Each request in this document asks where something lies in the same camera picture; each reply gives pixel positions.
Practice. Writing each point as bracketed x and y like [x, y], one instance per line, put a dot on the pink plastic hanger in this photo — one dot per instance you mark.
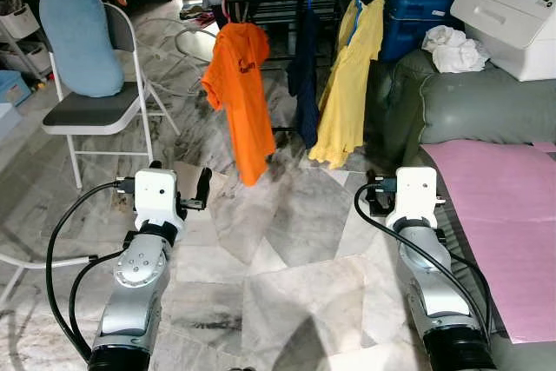
[225, 6]

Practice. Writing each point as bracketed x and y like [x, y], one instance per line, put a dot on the pink mat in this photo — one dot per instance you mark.
[504, 215]

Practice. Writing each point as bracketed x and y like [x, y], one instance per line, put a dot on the crumpled white cloth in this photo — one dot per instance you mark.
[456, 54]

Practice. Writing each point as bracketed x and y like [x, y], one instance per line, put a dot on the white tubular floor stand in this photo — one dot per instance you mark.
[174, 41]

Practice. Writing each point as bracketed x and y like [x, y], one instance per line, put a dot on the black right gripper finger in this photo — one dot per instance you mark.
[375, 193]

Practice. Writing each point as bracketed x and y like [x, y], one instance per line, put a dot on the yellow polo shirt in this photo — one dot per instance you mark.
[347, 93]

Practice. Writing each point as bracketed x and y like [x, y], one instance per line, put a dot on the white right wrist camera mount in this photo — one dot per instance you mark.
[415, 190]

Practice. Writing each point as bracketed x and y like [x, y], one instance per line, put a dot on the white folding chair grey seat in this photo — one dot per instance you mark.
[91, 110]

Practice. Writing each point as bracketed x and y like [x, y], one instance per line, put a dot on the small light blue bin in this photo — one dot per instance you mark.
[13, 89]

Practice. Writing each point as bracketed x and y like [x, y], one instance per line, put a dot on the orange polo shirt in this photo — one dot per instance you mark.
[243, 102]

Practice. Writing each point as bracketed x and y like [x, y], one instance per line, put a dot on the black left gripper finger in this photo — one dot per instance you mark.
[205, 184]
[155, 167]

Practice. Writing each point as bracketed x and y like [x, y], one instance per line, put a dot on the navy blue shirt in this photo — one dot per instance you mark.
[306, 76]

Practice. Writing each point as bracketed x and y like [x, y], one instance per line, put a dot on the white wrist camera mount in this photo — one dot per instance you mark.
[159, 193]
[415, 190]

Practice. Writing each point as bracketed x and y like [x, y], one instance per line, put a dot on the grey green leather sofa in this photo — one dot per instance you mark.
[486, 110]

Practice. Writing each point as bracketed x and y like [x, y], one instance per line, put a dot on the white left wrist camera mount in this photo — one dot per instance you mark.
[159, 193]

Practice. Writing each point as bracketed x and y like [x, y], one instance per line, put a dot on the light blue cushion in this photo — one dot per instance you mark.
[78, 36]

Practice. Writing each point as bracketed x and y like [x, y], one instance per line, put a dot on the white shelf cart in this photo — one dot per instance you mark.
[17, 23]

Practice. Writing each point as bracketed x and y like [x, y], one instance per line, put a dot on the blue plastic storage box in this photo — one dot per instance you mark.
[408, 23]

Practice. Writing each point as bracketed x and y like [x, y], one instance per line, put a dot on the white box appliance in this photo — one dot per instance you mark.
[512, 15]

